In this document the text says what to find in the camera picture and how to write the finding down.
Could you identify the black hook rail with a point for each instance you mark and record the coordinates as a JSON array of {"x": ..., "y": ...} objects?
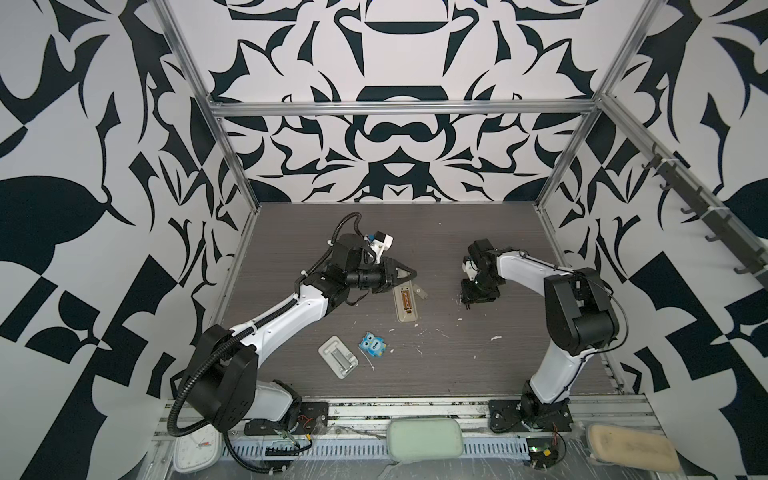
[{"x": 702, "y": 204}]

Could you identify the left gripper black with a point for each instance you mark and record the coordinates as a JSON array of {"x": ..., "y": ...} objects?
[{"x": 389, "y": 279}]

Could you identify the green sponge pad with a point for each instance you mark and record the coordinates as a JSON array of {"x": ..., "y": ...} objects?
[{"x": 411, "y": 440}]

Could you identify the white remote control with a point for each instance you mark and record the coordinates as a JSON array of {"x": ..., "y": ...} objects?
[{"x": 405, "y": 303}]

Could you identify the white phone stand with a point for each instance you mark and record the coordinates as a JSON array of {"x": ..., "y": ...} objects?
[{"x": 338, "y": 357}]

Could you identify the white square clock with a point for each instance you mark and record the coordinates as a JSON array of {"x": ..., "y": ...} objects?
[{"x": 198, "y": 450}]

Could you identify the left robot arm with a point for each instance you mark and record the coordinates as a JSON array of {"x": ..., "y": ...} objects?
[{"x": 220, "y": 383}]

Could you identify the beige sponge pad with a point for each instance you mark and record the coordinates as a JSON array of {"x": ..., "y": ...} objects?
[{"x": 632, "y": 448}]

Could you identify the small circuit board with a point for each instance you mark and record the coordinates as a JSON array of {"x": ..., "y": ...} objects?
[{"x": 546, "y": 453}]

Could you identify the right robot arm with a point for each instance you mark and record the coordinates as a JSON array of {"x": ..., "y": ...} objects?
[{"x": 579, "y": 317}]

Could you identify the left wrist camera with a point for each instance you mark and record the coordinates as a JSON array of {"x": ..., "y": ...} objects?
[{"x": 379, "y": 243}]

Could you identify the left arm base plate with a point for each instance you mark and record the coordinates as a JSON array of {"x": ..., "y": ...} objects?
[{"x": 307, "y": 418}]

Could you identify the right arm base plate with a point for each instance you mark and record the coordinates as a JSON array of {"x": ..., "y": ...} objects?
[{"x": 510, "y": 415}]

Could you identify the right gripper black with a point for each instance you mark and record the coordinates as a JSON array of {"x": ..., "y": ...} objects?
[{"x": 468, "y": 296}]

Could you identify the beige battery cover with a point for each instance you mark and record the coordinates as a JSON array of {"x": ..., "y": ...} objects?
[{"x": 420, "y": 292}]

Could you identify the aluminium frame bar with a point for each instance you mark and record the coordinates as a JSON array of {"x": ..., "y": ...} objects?
[{"x": 415, "y": 107}]

